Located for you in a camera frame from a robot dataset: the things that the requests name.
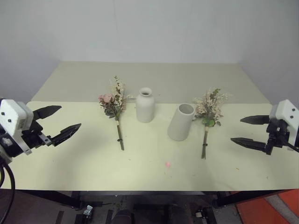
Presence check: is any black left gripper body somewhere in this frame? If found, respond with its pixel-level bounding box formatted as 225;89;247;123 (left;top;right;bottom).
21;120;53;149

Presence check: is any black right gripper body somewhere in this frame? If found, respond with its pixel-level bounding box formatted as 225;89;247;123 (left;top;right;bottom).
265;118;293;156

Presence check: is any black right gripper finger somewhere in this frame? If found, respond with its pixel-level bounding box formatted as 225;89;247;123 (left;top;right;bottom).
230;137;268;153
240;114;271;126

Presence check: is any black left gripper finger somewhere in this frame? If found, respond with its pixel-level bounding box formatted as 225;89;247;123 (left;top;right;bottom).
32;105;63;122
50;123;82;147

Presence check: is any dried bouquet with cream flowers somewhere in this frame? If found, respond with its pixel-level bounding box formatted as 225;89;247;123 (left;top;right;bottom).
192;87;231;160

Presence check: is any white cone-shaped ceramic vase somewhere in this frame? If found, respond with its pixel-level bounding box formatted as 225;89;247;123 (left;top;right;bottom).
167;103;195;142

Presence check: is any white bottle-shaped ceramic vase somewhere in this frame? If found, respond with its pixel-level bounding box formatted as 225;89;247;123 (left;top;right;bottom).
135;87;156;124

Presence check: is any dried bouquet with pink rose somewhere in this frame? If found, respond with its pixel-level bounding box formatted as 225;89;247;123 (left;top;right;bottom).
98;75;135;151

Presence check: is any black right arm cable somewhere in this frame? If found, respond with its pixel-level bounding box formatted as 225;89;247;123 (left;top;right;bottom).
283;137;299;154

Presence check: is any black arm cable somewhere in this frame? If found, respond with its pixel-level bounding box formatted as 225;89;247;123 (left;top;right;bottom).
0;161;16;224
283;137;299;154

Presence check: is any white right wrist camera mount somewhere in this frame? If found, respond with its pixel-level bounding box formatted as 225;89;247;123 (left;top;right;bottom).
269;99;299;148

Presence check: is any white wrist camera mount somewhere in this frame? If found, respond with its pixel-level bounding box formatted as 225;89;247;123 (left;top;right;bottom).
269;99;299;148
0;99;34;156

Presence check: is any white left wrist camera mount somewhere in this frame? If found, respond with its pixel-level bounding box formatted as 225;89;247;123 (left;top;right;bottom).
0;99;34;156

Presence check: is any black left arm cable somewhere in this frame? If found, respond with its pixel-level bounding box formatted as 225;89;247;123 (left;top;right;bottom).
0;161;16;224

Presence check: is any black metal table frame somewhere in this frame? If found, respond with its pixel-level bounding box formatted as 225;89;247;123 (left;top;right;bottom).
14;189;289;210

